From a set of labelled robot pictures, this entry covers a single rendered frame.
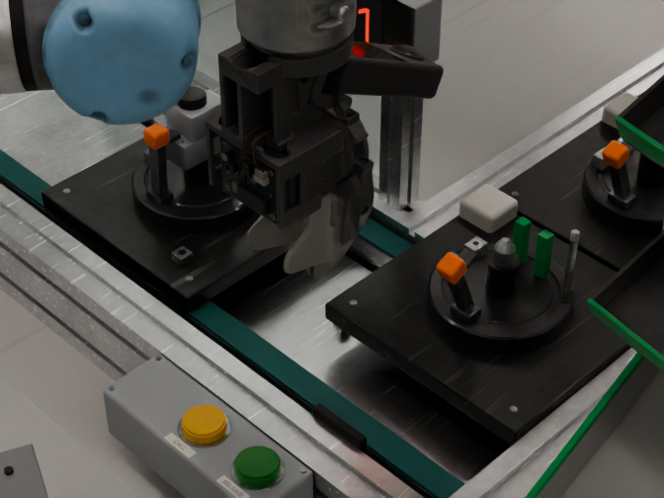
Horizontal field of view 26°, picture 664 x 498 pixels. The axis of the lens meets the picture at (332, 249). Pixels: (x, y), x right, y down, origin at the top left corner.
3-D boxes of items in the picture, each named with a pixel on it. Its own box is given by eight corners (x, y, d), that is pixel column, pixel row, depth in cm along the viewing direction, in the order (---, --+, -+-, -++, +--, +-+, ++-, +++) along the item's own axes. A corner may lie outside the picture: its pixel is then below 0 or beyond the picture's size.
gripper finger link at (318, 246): (268, 305, 102) (264, 204, 96) (327, 267, 105) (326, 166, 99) (297, 327, 100) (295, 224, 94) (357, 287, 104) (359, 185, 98)
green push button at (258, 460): (256, 502, 123) (256, 486, 122) (225, 476, 125) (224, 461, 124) (290, 476, 125) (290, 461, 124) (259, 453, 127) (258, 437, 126)
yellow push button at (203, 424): (203, 458, 127) (202, 443, 125) (173, 434, 129) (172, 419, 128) (236, 434, 129) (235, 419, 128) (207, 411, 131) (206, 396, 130)
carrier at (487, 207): (514, 449, 128) (526, 347, 120) (324, 318, 141) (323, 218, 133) (672, 318, 141) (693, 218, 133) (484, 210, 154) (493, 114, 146)
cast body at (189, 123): (186, 172, 147) (181, 115, 142) (158, 153, 149) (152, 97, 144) (247, 138, 151) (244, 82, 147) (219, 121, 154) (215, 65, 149)
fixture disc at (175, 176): (192, 251, 146) (191, 236, 144) (107, 191, 153) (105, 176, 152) (292, 192, 153) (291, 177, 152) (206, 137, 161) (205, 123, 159)
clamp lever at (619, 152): (624, 204, 147) (617, 160, 141) (609, 196, 148) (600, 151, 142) (645, 180, 148) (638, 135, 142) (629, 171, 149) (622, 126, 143)
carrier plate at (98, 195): (188, 313, 141) (187, 296, 140) (42, 206, 154) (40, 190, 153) (359, 207, 154) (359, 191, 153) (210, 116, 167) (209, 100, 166)
